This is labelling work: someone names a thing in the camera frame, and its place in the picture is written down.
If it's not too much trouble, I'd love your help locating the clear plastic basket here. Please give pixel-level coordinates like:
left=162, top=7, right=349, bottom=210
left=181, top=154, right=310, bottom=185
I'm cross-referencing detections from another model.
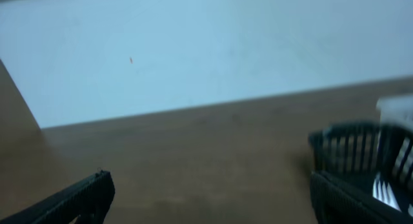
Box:
left=376, top=94, right=412, bottom=131

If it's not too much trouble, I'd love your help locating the black plastic basket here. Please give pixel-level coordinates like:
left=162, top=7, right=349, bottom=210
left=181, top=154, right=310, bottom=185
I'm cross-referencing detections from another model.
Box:
left=308, top=121, right=412, bottom=215

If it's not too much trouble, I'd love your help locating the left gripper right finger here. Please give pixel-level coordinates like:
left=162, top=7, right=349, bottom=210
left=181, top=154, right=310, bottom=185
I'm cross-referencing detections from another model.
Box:
left=310, top=171, right=412, bottom=224

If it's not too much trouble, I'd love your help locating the white fork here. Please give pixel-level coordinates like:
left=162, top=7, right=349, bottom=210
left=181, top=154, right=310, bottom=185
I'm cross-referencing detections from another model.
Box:
left=372, top=173, right=401, bottom=212

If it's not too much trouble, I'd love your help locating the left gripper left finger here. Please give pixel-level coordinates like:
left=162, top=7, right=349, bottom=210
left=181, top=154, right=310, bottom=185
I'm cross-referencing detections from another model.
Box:
left=1, top=170, right=116, bottom=224

